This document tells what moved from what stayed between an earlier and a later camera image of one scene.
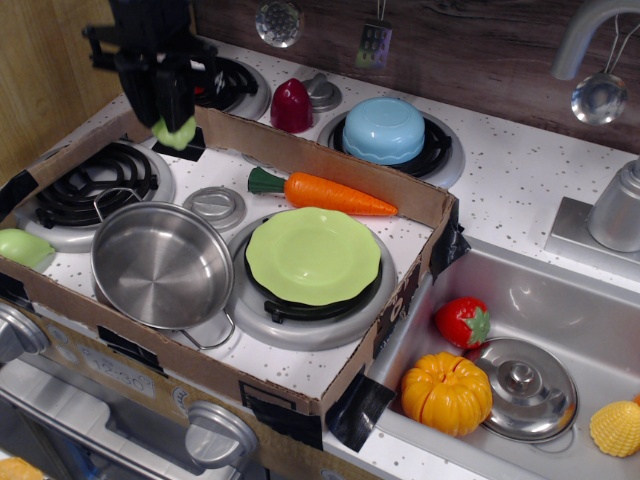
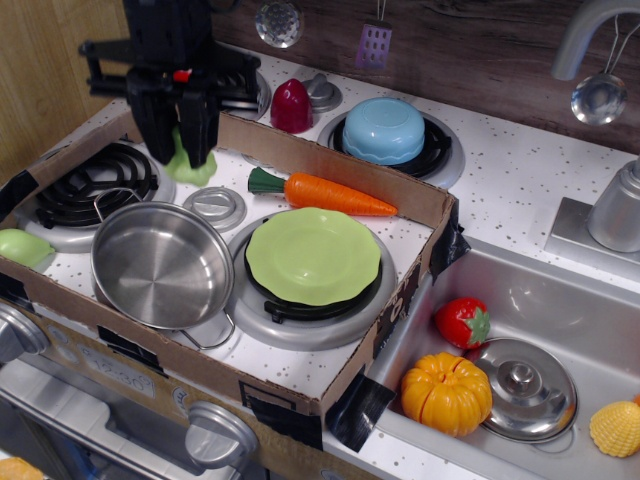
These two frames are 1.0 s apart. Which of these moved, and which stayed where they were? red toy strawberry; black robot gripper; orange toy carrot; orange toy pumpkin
Moved: black robot gripper
Stayed: orange toy pumpkin; red toy strawberry; orange toy carrot
